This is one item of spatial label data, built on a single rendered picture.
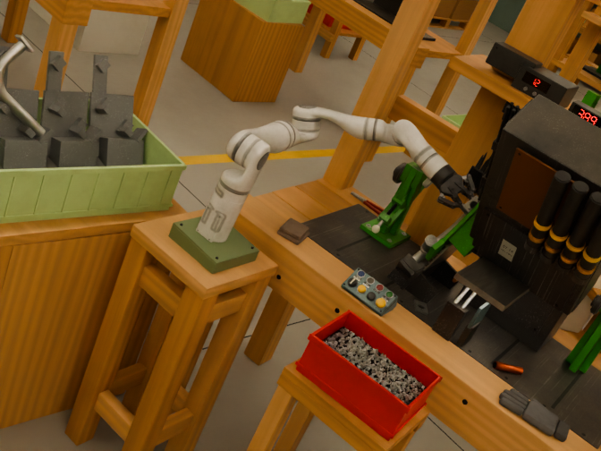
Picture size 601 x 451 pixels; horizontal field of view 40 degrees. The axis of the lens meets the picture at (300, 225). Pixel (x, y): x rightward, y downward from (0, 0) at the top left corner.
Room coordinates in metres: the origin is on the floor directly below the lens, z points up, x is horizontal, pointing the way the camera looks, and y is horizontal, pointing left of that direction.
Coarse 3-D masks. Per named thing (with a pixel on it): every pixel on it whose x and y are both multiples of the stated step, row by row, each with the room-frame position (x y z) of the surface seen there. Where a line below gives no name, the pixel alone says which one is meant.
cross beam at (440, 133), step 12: (396, 108) 2.88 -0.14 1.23; (408, 108) 2.86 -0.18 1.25; (420, 108) 2.86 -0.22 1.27; (396, 120) 2.87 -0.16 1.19; (408, 120) 2.86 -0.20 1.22; (420, 120) 2.84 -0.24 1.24; (432, 120) 2.82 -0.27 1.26; (444, 120) 2.85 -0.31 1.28; (420, 132) 2.83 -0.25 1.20; (432, 132) 2.81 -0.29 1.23; (444, 132) 2.79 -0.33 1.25; (456, 132) 2.78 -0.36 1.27; (432, 144) 2.80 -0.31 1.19; (444, 144) 2.79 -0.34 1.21
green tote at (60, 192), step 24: (144, 144) 2.42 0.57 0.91; (48, 168) 1.93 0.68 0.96; (72, 168) 1.98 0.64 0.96; (96, 168) 2.04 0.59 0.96; (120, 168) 2.10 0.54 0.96; (144, 168) 2.17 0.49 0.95; (168, 168) 2.25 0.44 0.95; (0, 192) 1.83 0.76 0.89; (24, 192) 1.88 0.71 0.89; (48, 192) 1.94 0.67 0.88; (72, 192) 2.00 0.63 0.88; (96, 192) 2.06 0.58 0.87; (120, 192) 2.13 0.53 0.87; (144, 192) 2.20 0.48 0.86; (168, 192) 2.28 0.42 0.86; (0, 216) 1.84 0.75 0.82; (24, 216) 1.89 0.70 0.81; (48, 216) 1.95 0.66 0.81; (72, 216) 2.02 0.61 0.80
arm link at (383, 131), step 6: (378, 120) 2.49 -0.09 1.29; (378, 126) 2.47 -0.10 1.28; (384, 126) 2.48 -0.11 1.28; (390, 126) 2.52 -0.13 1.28; (378, 132) 2.46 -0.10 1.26; (384, 132) 2.47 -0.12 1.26; (390, 132) 2.51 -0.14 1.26; (378, 138) 2.46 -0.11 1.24; (384, 138) 2.48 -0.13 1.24; (390, 138) 2.50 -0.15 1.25; (390, 144) 2.50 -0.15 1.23; (396, 144) 2.49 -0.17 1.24
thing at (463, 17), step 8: (448, 0) 11.41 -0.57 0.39; (456, 0) 11.57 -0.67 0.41; (464, 0) 11.73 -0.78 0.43; (472, 0) 11.94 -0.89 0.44; (440, 8) 11.33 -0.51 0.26; (448, 8) 11.49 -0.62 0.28; (456, 8) 11.62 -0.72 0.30; (464, 8) 11.83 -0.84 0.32; (472, 8) 12.04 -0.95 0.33; (440, 16) 11.40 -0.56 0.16; (448, 16) 11.57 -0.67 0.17; (456, 16) 11.72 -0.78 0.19; (464, 16) 11.93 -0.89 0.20; (432, 24) 11.36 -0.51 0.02; (440, 24) 11.60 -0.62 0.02; (448, 24) 11.63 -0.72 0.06; (464, 24) 12.04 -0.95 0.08
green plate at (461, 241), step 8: (472, 208) 2.23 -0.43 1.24; (472, 216) 2.24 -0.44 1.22; (464, 224) 2.24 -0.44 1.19; (472, 224) 2.23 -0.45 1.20; (456, 232) 2.25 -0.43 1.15; (464, 232) 2.24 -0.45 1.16; (448, 240) 2.27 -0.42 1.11; (456, 240) 2.24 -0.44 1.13; (464, 240) 2.23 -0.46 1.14; (472, 240) 2.22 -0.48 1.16; (456, 248) 2.24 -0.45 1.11; (464, 248) 2.23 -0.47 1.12; (472, 248) 2.22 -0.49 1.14; (464, 256) 2.22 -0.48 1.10
